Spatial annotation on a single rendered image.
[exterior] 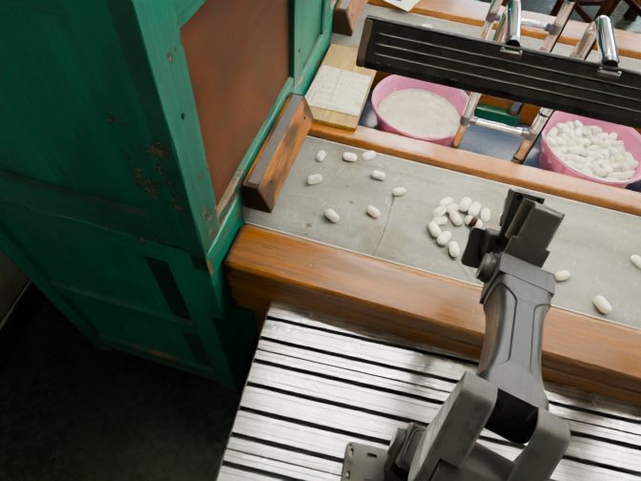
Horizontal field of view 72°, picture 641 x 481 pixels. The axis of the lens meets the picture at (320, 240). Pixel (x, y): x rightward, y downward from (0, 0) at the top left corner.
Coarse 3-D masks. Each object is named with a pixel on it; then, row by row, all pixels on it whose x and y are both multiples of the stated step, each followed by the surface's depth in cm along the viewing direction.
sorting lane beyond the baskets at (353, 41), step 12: (372, 12) 145; (384, 12) 145; (396, 12) 146; (408, 12) 146; (360, 24) 140; (420, 24) 143; (432, 24) 143; (444, 24) 143; (456, 24) 144; (348, 36) 136; (360, 36) 136; (492, 36) 141; (528, 48) 138; (540, 48) 139; (564, 48) 140; (588, 60) 136; (624, 60) 137; (636, 60) 138
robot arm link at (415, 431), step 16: (416, 432) 61; (416, 448) 58; (480, 448) 40; (400, 464) 62; (448, 464) 38; (464, 464) 38; (480, 464) 39; (496, 464) 39; (512, 464) 40; (432, 480) 38; (448, 480) 38; (464, 480) 38; (480, 480) 38; (496, 480) 38
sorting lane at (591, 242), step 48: (336, 144) 108; (288, 192) 99; (336, 192) 100; (384, 192) 101; (432, 192) 101; (480, 192) 102; (528, 192) 103; (336, 240) 92; (384, 240) 93; (432, 240) 94; (576, 240) 96; (624, 240) 97; (576, 288) 89; (624, 288) 89
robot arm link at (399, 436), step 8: (400, 432) 65; (392, 440) 67; (400, 440) 64; (392, 448) 65; (400, 448) 64; (392, 456) 65; (392, 464) 67; (392, 472) 66; (400, 472) 66; (408, 472) 66
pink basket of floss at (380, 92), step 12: (384, 84) 121; (396, 84) 123; (408, 84) 124; (420, 84) 124; (432, 84) 123; (372, 96) 115; (384, 96) 123; (444, 96) 123; (456, 96) 121; (456, 108) 121; (384, 120) 110; (396, 132) 110; (444, 144) 113
